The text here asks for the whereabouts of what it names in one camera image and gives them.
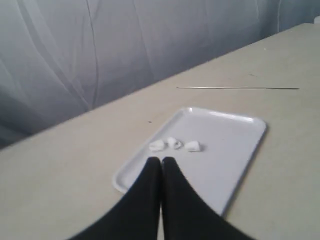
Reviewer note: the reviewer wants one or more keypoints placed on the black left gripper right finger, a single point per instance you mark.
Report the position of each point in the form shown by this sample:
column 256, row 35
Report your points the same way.
column 185, row 215

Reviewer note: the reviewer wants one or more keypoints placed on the white marshmallow piece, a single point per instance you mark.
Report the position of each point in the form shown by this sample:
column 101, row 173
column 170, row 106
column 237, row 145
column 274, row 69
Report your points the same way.
column 174, row 143
column 193, row 146
column 157, row 146

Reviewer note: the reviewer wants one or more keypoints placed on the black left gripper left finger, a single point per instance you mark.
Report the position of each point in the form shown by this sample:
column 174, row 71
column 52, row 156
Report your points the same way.
column 136, row 215

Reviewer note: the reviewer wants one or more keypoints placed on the white rectangular plastic tray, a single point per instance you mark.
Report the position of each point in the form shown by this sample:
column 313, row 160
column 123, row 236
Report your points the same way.
column 228, row 142

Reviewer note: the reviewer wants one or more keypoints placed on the grey fabric backdrop curtain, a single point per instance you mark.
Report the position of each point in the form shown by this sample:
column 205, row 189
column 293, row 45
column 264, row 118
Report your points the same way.
column 62, row 58

